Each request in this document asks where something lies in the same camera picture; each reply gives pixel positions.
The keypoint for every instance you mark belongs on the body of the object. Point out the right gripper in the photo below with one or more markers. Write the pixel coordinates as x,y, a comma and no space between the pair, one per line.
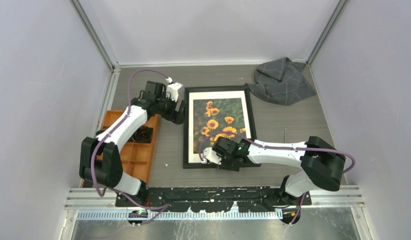
224,165

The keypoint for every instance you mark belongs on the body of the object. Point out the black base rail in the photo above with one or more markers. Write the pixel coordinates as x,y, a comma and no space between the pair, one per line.
248,199

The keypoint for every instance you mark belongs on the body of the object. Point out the black picture frame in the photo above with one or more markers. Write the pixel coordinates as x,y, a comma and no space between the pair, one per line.
192,160

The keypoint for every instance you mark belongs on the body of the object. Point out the orange wooden divided tray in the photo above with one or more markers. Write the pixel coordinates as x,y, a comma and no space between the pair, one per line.
137,158

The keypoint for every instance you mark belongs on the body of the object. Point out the sunflower photo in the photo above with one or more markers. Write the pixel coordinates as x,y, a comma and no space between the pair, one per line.
219,116

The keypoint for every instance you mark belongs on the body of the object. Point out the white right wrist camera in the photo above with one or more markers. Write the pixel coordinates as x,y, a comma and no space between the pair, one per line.
209,156

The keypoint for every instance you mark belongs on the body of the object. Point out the grey checked cloth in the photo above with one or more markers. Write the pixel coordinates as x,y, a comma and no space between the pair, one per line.
281,82

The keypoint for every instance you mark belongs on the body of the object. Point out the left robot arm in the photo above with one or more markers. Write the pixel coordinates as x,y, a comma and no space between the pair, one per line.
100,160

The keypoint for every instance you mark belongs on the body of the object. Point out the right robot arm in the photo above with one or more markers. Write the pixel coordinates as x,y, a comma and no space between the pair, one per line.
321,166

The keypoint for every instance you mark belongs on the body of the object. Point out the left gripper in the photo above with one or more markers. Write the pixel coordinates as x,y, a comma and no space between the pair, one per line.
177,117

